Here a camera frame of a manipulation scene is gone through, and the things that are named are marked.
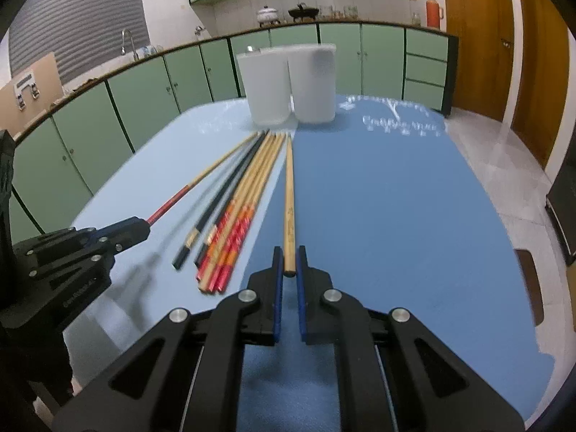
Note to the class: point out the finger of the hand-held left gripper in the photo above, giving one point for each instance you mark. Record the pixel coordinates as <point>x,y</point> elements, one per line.
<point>67,263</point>
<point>130,229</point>

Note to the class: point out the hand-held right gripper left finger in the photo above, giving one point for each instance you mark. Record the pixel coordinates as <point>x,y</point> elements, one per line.
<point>278,299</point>

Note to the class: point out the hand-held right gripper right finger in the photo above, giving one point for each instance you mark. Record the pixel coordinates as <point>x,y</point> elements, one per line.
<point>302,299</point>

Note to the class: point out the black chopstick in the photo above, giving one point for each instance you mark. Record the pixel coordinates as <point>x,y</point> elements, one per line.
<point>201,256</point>
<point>182,256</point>

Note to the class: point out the plain wooden chopstick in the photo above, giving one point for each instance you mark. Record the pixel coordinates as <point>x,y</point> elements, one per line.
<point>289,207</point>

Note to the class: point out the white plastic cup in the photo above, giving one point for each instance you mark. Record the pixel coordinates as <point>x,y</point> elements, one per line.
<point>265,90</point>
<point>312,85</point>

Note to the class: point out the blue printed tablecloth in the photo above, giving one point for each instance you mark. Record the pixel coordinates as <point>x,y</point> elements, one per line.
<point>382,216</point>

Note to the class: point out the green base kitchen cabinets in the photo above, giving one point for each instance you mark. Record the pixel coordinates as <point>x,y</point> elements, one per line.
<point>148,94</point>

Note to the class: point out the cardboard box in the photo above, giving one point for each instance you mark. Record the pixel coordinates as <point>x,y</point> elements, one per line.
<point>31,94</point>

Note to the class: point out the glasses beside sink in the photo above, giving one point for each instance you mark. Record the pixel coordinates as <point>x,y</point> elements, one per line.
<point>153,50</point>

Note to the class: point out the chrome sink faucet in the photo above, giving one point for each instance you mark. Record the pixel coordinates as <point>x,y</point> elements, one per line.
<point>130,42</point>

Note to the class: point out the grey window blind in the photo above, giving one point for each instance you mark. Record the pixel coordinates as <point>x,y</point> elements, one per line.
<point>81,22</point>

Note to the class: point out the brown wooden stool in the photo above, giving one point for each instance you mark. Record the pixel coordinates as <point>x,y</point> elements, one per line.
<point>530,285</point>

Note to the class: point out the white lidded pot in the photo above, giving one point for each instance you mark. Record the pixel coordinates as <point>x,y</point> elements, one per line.
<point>268,15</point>

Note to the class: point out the black wok on stove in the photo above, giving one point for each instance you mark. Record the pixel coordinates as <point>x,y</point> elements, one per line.
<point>303,12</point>

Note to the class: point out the black oven cabinet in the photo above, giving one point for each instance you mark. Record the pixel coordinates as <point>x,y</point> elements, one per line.
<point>564,207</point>

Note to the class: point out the row of glass jars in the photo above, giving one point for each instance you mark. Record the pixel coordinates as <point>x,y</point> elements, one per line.
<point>339,12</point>

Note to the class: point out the small glass jar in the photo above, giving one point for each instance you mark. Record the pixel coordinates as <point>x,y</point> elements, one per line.
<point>416,19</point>

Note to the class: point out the red thermos flask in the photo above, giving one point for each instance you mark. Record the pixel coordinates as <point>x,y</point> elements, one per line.
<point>433,11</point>

